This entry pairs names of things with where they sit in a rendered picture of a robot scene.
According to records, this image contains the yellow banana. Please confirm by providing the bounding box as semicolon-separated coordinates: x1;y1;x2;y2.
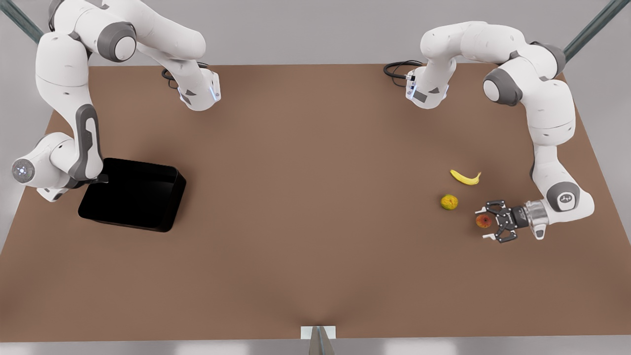
450;170;482;186

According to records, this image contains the silver frame post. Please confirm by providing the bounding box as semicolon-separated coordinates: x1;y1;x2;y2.
0;0;45;45
563;0;631;63
309;326;336;355

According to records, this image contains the black storage box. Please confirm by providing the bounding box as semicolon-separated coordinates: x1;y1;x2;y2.
78;158;187;233

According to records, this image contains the black cable loop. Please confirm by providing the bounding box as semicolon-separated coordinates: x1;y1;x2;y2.
383;60;425;89
161;61;210;90

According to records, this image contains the white post foot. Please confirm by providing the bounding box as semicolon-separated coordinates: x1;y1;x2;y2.
301;326;337;340

